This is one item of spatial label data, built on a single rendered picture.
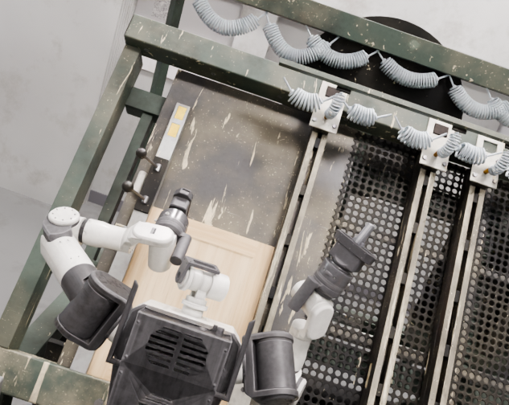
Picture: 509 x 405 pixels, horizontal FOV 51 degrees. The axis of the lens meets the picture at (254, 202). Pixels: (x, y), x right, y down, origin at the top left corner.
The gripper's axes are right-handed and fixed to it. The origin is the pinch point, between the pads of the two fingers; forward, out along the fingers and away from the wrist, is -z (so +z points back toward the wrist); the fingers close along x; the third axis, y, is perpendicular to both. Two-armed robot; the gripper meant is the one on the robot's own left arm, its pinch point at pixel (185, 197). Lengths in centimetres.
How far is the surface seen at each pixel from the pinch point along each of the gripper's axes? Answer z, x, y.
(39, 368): 41, 46, -24
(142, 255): 4.2, 26.2, -8.3
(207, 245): -4.6, 21.0, 10.5
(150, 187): -12.7, 11.6, -13.6
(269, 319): 13.0, 25.7, 37.1
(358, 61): -102, -17, 45
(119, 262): 9.2, 27.0, -14.2
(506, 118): -96, -18, 113
